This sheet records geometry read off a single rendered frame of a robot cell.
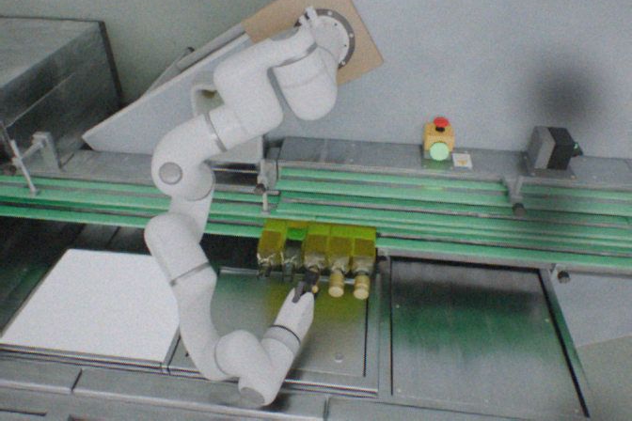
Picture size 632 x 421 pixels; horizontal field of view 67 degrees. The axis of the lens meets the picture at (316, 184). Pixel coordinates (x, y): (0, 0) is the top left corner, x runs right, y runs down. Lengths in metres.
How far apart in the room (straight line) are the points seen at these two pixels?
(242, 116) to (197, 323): 0.41
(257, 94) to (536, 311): 0.92
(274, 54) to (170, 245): 0.39
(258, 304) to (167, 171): 0.50
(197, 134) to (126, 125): 0.60
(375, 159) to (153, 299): 0.67
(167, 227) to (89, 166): 0.63
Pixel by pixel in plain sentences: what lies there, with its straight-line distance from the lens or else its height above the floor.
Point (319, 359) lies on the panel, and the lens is 1.16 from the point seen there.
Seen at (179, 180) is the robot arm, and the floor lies 1.22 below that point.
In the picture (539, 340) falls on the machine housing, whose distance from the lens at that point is 1.35.
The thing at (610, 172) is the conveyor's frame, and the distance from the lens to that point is 1.41.
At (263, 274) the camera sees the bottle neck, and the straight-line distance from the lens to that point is 1.14.
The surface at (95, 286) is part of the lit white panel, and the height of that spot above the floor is 1.11.
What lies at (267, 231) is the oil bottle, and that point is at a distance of 1.22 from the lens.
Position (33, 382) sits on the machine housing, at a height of 1.39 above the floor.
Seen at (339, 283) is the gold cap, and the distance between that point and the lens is 1.11.
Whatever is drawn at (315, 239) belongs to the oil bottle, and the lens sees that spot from 1.19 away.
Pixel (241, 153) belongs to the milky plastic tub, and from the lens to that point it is 1.33.
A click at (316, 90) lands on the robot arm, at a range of 0.90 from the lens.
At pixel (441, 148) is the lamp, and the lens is 1.23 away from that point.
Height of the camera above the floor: 1.89
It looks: 53 degrees down
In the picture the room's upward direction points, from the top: 169 degrees counter-clockwise
